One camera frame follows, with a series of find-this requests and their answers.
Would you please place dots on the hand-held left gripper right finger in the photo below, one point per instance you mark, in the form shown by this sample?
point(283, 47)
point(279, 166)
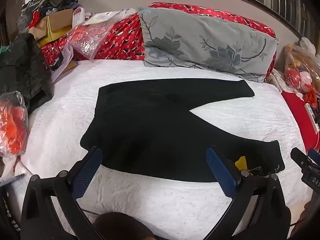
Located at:
point(220, 170)

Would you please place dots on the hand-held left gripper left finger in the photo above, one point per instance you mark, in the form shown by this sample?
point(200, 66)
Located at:
point(86, 171)

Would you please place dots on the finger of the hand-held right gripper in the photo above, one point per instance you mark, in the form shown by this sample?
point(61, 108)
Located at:
point(298, 156)
point(314, 154)

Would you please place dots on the black pants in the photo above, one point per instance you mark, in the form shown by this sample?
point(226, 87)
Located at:
point(155, 130)

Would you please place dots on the yellow tag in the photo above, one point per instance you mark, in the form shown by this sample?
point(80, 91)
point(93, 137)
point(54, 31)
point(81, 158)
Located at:
point(241, 164)

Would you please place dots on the white power strip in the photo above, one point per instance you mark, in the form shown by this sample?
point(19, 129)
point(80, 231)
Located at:
point(312, 117)

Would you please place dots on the red bed sheet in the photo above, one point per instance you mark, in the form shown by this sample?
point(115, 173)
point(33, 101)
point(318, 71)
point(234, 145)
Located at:
point(297, 115)

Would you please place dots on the white textured bed blanket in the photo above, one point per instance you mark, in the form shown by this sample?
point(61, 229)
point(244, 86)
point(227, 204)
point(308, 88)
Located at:
point(62, 110)

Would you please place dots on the doll in clear plastic bag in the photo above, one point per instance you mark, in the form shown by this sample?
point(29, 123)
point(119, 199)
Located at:
point(301, 70)

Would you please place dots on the plastic bag with orange contents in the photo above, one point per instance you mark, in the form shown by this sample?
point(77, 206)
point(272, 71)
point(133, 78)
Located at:
point(12, 125)

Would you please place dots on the dark green cloth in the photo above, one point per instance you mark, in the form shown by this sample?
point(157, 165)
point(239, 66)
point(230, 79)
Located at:
point(22, 67)

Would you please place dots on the grey floral pillow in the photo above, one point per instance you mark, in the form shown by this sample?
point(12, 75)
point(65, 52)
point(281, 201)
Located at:
point(200, 45)

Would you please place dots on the red floral quilt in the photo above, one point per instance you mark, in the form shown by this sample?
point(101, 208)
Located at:
point(120, 42)

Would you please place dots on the clear plastic bag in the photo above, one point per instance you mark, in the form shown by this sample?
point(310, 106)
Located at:
point(90, 37)

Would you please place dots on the white paper packet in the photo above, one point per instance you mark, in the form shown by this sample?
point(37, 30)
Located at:
point(105, 17)

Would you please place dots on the white bottle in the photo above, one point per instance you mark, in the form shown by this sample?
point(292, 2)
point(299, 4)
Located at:
point(78, 16)

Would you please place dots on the window with metal bars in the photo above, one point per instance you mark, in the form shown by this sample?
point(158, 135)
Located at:
point(282, 0)

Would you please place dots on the cardboard box with clothes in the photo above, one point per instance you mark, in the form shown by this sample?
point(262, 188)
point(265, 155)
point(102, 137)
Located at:
point(52, 1)

